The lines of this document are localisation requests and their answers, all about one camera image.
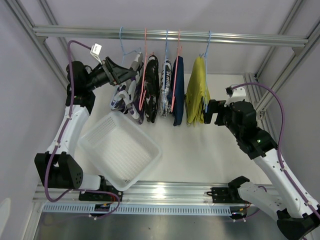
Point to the aluminium front rail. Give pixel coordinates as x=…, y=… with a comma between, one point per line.
x=154, y=193

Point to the pink hanger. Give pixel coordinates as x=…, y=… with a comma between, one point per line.
x=146, y=55
x=179, y=48

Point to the yellow green trousers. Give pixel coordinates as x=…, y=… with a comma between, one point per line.
x=197, y=93

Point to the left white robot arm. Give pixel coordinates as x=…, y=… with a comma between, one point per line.
x=57, y=167

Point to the grey slotted cable duct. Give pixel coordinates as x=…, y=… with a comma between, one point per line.
x=137, y=209

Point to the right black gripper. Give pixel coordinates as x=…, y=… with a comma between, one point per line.
x=215, y=107

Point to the purple camouflage trousers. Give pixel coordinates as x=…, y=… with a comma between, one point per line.
x=126, y=96

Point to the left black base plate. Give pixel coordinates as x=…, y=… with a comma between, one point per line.
x=101, y=197

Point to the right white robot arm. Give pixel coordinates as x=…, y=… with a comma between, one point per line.
x=294, y=216

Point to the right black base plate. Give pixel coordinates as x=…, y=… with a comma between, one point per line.
x=223, y=195

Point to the white black lettered trousers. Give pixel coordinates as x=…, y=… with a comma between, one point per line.
x=160, y=101

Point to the navy blue trousers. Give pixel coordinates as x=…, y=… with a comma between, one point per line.
x=179, y=93

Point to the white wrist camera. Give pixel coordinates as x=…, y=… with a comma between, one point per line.
x=95, y=51
x=236, y=94

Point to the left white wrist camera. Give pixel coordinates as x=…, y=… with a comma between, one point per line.
x=95, y=51

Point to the black white patterned trousers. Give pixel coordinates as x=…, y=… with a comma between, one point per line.
x=152, y=88

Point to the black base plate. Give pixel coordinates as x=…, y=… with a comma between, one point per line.
x=101, y=197
x=223, y=195

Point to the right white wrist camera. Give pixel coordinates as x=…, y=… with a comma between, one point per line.
x=236, y=94

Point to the white plastic basket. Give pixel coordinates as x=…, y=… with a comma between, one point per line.
x=120, y=150

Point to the light blue hanger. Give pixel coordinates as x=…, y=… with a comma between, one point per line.
x=124, y=52
x=166, y=45
x=205, y=55

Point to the aluminium hanging rail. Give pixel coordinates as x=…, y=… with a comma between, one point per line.
x=270, y=40

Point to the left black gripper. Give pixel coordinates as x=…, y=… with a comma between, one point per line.
x=117, y=75

